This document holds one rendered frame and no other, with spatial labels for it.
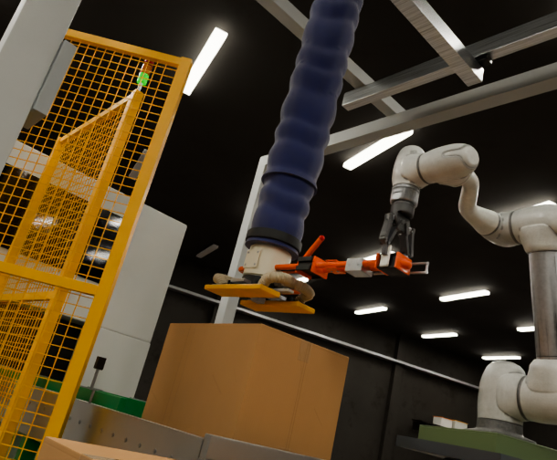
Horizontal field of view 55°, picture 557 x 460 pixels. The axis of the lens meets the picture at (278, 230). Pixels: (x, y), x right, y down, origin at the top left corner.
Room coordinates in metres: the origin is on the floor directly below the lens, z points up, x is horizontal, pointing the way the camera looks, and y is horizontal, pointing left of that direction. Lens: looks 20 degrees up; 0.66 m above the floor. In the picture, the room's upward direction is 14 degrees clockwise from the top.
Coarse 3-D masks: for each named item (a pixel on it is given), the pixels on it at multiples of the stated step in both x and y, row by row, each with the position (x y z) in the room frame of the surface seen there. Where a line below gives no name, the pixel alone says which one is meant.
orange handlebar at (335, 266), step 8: (288, 264) 1.91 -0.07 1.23; (296, 264) 1.87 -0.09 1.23; (320, 264) 1.78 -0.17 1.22; (328, 264) 1.75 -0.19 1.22; (336, 264) 1.72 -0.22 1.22; (344, 264) 1.69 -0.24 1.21; (368, 264) 1.62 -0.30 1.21; (408, 264) 1.53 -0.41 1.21; (240, 272) 2.15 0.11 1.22; (288, 272) 1.96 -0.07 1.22; (328, 272) 1.81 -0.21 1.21; (336, 272) 1.77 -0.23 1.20; (344, 272) 1.76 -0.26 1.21
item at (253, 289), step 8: (256, 280) 1.91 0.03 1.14; (208, 288) 2.06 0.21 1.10; (216, 288) 2.01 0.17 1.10; (224, 288) 1.98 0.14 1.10; (232, 288) 1.94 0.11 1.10; (240, 288) 1.90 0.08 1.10; (248, 288) 1.87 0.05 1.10; (256, 288) 1.84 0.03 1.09; (264, 288) 1.83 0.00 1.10; (224, 296) 2.11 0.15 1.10; (232, 296) 2.07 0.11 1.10; (240, 296) 2.03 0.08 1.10; (248, 296) 1.99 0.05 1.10; (256, 296) 1.95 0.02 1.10; (264, 296) 1.92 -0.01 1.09; (272, 296) 1.88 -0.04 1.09
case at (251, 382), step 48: (192, 336) 1.97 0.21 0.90; (240, 336) 1.72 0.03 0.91; (288, 336) 1.71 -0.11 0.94; (192, 384) 1.89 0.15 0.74; (240, 384) 1.67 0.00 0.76; (288, 384) 1.73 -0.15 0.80; (336, 384) 1.85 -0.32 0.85; (192, 432) 1.83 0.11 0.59; (240, 432) 1.66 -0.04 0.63; (288, 432) 1.76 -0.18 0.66
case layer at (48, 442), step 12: (48, 444) 1.15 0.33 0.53; (60, 444) 1.11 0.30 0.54; (72, 444) 1.13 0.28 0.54; (84, 444) 1.18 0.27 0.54; (48, 456) 1.13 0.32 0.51; (60, 456) 1.09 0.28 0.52; (72, 456) 1.05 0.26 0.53; (84, 456) 1.02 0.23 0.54; (96, 456) 1.04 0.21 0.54; (108, 456) 1.08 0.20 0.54; (120, 456) 1.13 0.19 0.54; (132, 456) 1.19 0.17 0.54; (144, 456) 1.25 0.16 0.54; (156, 456) 1.31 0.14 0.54
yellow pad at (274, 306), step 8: (240, 304) 2.20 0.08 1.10; (248, 304) 2.15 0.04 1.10; (256, 304) 2.12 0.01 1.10; (264, 304) 2.08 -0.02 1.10; (272, 304) 2.04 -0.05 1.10; (280, 304) 2.01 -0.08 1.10; (288, 304) 1.97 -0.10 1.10; (296, 304) 1.94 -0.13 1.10; (304, 304) 1.97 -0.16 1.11; (288, 312) 2.10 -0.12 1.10; (296, 312) 2.06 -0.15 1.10; (304, 312) 2.02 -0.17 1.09; (312, 312) 1.99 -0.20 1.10
